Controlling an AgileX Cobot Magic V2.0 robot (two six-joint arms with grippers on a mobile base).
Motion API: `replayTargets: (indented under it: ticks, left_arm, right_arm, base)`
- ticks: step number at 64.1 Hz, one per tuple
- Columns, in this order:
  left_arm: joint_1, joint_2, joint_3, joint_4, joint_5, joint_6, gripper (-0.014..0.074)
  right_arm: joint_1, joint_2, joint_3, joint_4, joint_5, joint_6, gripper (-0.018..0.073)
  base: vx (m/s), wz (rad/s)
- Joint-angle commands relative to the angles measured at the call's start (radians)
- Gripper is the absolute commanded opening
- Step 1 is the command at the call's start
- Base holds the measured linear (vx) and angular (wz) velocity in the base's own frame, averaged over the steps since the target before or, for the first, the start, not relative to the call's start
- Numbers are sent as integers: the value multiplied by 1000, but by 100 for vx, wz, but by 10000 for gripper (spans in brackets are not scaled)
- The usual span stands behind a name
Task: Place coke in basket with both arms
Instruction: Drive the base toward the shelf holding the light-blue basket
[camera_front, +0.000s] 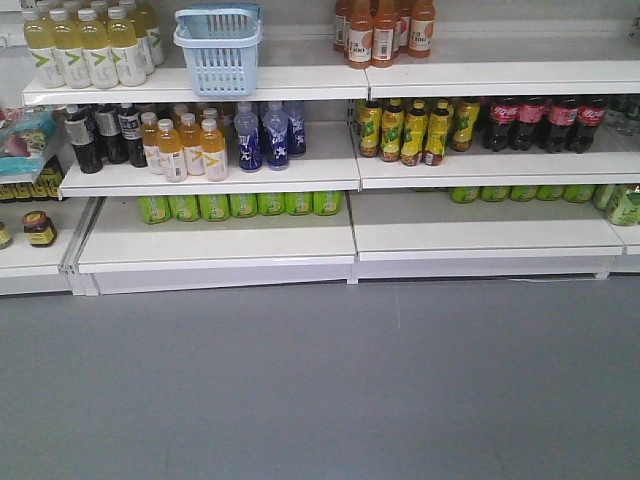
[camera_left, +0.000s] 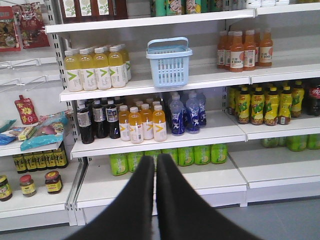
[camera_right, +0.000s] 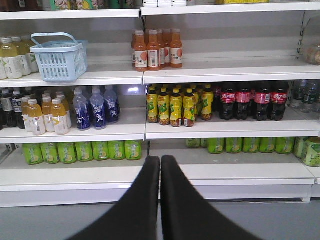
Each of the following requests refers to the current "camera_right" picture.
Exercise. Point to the cola bottle far right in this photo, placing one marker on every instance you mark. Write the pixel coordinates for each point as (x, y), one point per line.
(279, 96)

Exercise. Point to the cola bottle far left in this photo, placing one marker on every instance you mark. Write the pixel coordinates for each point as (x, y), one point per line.
(227, 99)

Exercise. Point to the dark tea bottle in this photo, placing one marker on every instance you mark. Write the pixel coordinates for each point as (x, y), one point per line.
(17, 106)

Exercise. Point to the orange juice bottle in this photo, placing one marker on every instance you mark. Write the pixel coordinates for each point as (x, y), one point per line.
(140, 52)
(176, 49)
(153, 51)

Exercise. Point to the orange juice bottle front middle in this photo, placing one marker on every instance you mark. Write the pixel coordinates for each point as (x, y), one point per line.
(153, 51)

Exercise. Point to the cola bottle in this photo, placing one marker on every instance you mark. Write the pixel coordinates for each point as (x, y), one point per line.
(262, 100)
(243, 98)
(279, 96)
(227, 99)

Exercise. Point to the white metal shelving unit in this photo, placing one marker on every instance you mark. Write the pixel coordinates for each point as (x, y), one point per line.
(233, 43)

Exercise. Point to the orange juice bottle front left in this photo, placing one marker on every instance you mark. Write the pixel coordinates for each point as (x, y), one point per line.
(140, 52)

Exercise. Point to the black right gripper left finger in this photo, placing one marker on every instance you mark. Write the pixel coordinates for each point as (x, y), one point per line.
(134, 216)

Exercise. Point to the orange vitamin drink bottle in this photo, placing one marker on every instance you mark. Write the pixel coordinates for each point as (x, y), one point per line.
(47, 113)
(36, 118)
(59, 117)

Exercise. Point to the blue sports drink bottle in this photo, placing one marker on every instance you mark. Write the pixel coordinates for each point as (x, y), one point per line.
(97, 104)
(80, 104)
(112, 108)

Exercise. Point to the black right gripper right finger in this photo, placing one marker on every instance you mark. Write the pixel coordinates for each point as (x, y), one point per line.
(186, 215)

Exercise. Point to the green drink bottle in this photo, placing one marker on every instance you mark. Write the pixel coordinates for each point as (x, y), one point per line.
(50, 153)
(32, 153)

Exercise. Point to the light blue plastic basket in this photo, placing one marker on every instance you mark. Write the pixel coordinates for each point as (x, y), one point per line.
(60, 60)

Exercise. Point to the yellow lemon tea bottle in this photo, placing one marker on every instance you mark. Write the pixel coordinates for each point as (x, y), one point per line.
(152, 105)
(189, 104)
(176, 104)
(163, 102)

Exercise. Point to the pale yellow drink bottle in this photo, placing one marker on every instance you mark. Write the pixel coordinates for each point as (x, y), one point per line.
(11, 59)
(23, 55)

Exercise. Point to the orange juice bottle right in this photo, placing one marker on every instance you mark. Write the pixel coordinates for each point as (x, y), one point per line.
(176, 49)

